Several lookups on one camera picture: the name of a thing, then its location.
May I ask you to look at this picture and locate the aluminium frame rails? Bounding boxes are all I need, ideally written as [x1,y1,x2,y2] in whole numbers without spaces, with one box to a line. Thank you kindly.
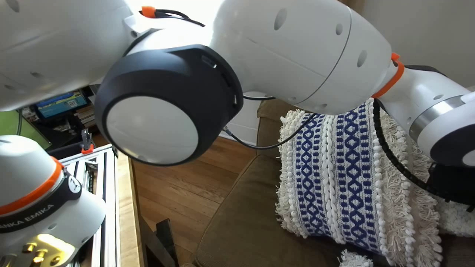
[61,145,119,267]

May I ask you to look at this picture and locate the white throw blanket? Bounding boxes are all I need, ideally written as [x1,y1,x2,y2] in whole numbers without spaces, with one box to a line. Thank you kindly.
[437,197,475,237]

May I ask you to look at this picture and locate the black table leg base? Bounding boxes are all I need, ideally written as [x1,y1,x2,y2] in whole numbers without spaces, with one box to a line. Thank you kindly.
[142,219,180,267]

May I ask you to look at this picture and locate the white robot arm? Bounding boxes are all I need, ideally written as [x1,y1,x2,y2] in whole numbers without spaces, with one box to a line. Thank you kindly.
[0,0,474,267]

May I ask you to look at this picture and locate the olive green fabric sofa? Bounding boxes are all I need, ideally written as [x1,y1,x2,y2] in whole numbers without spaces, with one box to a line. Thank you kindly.
[194,101,475,267]

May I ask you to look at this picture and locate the shelf with books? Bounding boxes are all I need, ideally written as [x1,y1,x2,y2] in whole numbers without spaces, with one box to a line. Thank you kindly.
[23,86,99,159]

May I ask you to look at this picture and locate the blue white fringed pillow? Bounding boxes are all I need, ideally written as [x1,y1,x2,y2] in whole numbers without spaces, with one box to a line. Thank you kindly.
[277,102,443,267]

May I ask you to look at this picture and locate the red black clamp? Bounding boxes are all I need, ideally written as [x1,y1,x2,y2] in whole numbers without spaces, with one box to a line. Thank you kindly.
[82,129,96,154]

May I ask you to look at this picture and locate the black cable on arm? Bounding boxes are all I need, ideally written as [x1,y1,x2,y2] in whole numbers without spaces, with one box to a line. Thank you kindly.
[222,93,475,206]

